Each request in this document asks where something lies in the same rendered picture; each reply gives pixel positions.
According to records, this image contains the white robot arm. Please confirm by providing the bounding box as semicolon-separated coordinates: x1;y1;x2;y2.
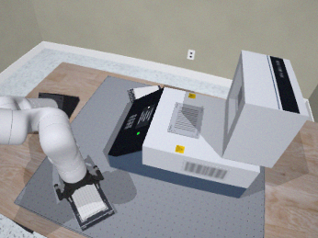
0;96;87;183

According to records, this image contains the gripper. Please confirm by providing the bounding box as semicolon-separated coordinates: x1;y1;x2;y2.
54;165;104;202

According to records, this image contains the white benchtop thermal cycler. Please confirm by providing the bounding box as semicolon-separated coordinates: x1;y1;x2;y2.
108;51;309;198

